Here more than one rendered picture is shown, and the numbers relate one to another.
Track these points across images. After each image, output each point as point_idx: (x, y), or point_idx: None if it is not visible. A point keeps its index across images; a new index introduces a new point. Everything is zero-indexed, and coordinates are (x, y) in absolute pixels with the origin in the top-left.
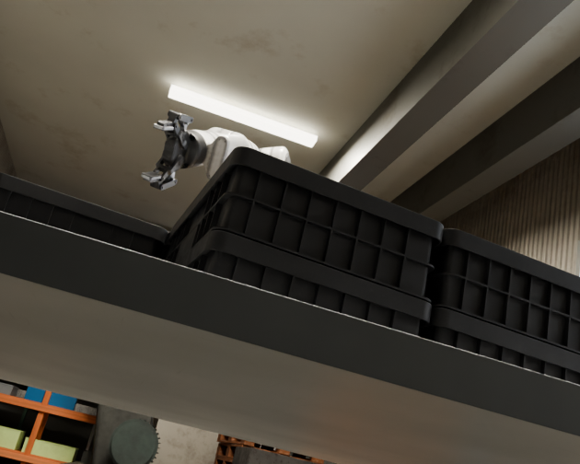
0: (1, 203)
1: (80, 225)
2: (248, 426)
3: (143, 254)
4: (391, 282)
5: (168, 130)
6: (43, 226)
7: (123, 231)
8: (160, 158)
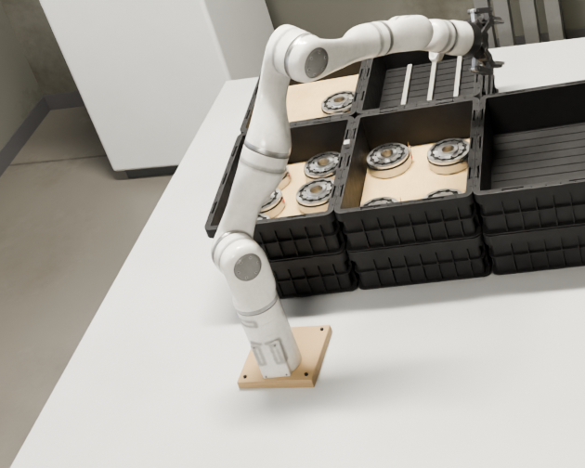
0: None
1: (544, 103)
2: None
3: (532, 44)
4: (403, 65)
5: (491, 23)
6: (556, 41)
7: (513, 102)
8: (487, 50)
